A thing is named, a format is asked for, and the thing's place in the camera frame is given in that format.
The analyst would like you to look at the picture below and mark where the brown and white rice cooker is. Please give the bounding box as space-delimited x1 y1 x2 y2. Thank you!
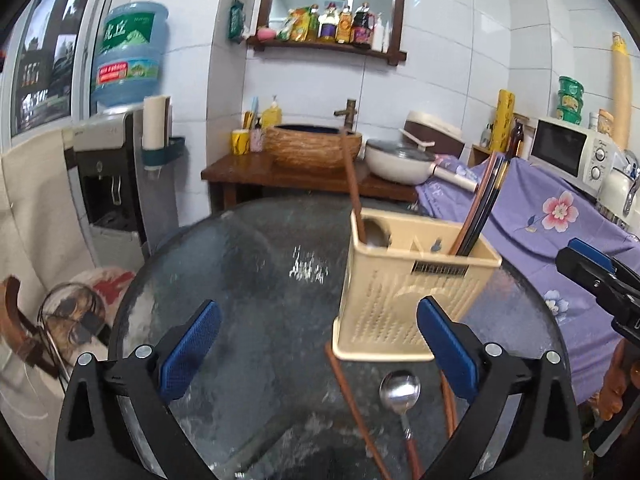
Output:
404 110 464 159

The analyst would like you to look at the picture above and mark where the yellow soap bottle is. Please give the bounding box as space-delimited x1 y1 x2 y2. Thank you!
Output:
261 95 284 130

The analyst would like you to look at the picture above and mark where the black chopstick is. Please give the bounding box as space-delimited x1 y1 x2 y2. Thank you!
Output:
457 155 507 257
465 157 512 257

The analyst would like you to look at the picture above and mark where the green hanging packet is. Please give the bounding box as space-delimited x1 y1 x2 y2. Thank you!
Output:
228 0 247 44

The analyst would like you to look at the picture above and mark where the person's right hand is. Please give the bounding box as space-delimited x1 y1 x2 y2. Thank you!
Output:
597 340 632 422

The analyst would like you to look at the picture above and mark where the yellow seasoning packet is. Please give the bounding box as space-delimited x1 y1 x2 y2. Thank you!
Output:
277 8 310 43

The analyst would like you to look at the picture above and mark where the wooden handled steel spoon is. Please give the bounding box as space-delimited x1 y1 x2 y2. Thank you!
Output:
379 371 424 480

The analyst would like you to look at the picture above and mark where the wooden counter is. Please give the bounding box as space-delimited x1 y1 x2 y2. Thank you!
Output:
201 152 419 212

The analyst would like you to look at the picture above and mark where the white kettle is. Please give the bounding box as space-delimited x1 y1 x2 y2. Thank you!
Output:
599 156 640 223

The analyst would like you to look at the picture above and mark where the white microwave oven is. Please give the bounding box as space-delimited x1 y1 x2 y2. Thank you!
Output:
529 116 619 199

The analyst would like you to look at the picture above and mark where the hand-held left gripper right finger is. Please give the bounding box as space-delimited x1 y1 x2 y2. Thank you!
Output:
416 296 584 480

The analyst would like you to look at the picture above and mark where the grey water dispenser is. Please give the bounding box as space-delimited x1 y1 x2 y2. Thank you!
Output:
65 110 179 262

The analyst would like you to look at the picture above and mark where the dark soy sauce bottle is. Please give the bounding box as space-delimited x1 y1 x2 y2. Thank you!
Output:
351 2 374 49

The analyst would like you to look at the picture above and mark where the purple floral cloth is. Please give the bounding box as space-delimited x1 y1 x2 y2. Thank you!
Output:
415 154 640 407

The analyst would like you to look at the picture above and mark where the white squeeze bottle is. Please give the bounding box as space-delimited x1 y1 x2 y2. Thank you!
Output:
372 12 390 53

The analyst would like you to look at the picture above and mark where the brown glass bottle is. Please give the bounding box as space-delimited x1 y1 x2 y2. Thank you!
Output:
508 122 525 159

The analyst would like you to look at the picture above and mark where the white pan with glass lid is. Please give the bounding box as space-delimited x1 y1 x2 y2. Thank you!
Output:
365 139 479 194

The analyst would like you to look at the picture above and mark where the floral cushion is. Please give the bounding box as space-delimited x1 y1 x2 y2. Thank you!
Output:
37 267 137 357

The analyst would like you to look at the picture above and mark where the blue water jug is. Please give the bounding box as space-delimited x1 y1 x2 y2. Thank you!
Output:
91 1 170 109

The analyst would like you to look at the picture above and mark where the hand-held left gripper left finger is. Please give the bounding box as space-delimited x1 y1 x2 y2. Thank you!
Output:
55 300 222 480

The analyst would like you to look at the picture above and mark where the wooden chair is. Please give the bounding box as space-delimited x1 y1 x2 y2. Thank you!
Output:
0 275 62 378

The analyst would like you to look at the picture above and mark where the stack of green noodle cups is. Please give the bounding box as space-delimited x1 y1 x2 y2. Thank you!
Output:
556 76 585 126

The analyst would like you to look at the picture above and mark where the stack of yellow paper cups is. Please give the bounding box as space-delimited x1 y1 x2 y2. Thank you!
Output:
611 31 635 152

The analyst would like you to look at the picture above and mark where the sliding window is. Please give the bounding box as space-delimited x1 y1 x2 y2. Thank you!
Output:
10 0 122 137

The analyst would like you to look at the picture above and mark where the blue labelled sauce bottle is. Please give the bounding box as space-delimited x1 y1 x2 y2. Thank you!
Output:
318 1 341 44

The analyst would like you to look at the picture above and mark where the brown wooden chopstick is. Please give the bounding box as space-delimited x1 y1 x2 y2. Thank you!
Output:
325 342 394 480
342 130 369 244
438 367 457 439
447 151 501 257

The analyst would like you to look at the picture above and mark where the beige plastic utensil holder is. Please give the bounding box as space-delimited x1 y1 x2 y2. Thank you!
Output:
332 208 503 362

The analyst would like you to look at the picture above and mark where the bronze faucet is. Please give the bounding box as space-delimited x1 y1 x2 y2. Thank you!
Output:
333 99 360 134

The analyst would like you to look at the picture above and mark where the yellow roll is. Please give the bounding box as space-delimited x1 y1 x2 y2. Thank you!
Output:
492 89 516 154

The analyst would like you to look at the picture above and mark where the paper cup dispenser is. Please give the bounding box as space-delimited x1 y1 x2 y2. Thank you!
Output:
140 95 186 182

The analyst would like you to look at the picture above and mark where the woven brown wash basin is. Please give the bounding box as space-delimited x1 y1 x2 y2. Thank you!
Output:
263 125 363 171

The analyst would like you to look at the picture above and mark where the amber oil bottle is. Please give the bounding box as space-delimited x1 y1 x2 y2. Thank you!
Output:
336 6 354 45

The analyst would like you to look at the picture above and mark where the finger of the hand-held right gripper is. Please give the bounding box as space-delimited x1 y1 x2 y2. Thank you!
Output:
555 247 640 348
568 238 640 286

